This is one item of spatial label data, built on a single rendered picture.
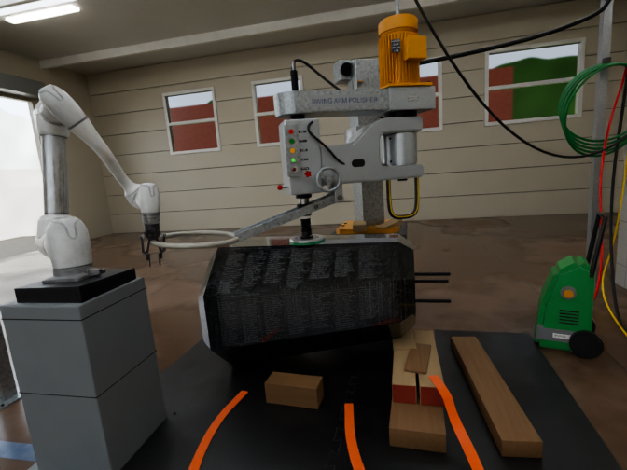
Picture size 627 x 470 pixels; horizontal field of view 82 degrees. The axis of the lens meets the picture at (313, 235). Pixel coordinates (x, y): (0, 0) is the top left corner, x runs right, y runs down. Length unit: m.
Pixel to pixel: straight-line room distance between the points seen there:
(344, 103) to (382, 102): 0.23
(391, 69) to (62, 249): 1.95
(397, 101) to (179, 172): 7.85
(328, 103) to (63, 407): 1.93
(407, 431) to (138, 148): 9.37
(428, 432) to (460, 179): 6.95
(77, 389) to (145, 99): 8.82
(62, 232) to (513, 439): 2.10
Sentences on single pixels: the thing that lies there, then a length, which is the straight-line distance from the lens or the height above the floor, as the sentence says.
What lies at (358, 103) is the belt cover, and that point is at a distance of 2.23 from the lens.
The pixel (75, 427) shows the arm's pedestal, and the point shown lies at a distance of 2.03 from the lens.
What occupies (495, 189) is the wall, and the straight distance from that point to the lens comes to 8.54.
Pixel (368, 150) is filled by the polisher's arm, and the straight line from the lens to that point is 2.23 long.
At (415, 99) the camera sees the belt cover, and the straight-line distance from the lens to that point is 2.37.
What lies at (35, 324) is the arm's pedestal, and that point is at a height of 0.72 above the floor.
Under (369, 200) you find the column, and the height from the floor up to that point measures 0.98.
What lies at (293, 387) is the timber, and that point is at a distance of 2.10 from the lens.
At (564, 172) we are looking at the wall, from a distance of 8.92.
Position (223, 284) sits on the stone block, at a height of 0.64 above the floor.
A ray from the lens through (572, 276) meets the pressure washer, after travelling 2.72.
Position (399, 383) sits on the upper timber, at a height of 0.21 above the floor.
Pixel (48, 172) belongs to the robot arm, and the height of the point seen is 1.34.
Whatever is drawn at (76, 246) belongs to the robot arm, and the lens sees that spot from 1.89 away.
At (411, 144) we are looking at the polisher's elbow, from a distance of 2.37.
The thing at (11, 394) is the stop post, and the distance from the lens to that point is 3.09.
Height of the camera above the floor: 1.26
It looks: 10 degrees down
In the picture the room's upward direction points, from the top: 4 degrees counter-clockwise
